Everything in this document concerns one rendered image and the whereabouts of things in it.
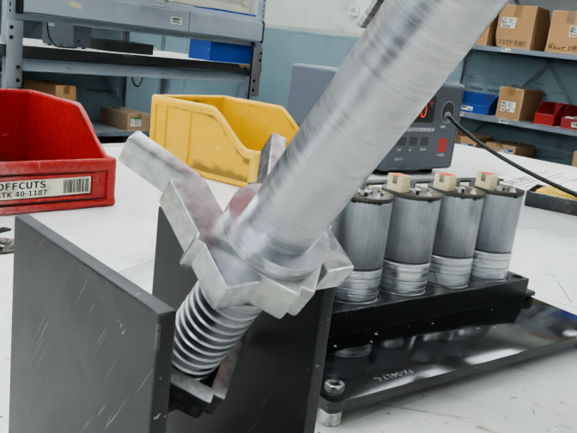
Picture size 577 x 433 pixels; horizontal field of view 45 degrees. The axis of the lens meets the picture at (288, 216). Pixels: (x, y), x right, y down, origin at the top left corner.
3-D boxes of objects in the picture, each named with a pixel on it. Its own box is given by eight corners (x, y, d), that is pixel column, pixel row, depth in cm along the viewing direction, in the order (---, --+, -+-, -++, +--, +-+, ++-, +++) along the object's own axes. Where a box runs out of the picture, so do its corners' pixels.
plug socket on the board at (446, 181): (458, 191, 30) (461, 175, 30) (445, 192, 30) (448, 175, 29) (444, 186, 31) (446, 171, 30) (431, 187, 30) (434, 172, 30)
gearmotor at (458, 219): (476, 303, 32) (497, 192, 30) (440, 310, 30) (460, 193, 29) (434, 284, 33) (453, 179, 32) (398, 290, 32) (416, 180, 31)
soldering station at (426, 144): (452, 174, 76) (468, 84, 74) (383, 178, 68) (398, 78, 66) (349, 148, 87) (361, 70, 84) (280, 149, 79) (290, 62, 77)
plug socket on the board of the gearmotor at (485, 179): (499, 189, 32) (501, 174, 32) (487, 190, 31) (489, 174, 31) (484, 185, 32) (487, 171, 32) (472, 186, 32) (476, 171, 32)
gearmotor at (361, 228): (386, 320, 28) (407, 196, 27) (341, 329, 27) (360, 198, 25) (347, 299, 30) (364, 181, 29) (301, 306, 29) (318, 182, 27)
